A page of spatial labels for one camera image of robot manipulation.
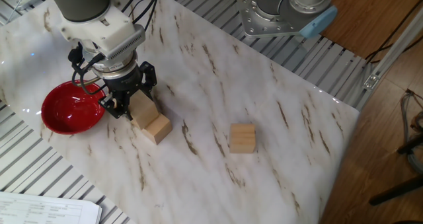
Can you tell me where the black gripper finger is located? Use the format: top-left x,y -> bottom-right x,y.
98,91 -> 130,120
139,61 -> 158,101

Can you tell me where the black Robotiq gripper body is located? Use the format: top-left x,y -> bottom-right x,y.
104,65 -> 144,93

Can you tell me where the light wooden cube block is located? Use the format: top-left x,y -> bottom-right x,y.
229,123 -> 256,155
141,113 -> 173,145
130,118 -> 145,131
128,89 -> 160,131

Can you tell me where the white printed paper stack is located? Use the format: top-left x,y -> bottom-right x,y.
0,190 -> 103,224

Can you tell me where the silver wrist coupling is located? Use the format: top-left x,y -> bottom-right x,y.
81,38 -> 139,82

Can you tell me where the red glossy bowl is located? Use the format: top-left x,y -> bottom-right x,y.
41,80 -> 107,135

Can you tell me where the white marble pattern board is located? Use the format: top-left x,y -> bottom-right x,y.
0,0 -> 360,224

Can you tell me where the black chair base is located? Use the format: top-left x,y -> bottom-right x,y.
367,133 -> 423,207

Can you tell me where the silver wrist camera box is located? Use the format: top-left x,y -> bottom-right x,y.
105,23 -> 147,61

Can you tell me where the black wrist cable with plug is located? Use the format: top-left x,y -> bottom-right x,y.
67,41 -> 107,96

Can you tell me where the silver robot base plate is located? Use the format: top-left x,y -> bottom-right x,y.
236,0 -> 303,38

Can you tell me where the black floor cable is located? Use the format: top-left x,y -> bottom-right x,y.
364,0 -> 423,65

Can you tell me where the aluminium frame profile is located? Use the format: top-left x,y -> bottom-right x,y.
362,6 -> 423,92

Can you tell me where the grey cable bundle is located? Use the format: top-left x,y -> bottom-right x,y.
399,89 -> 423,174

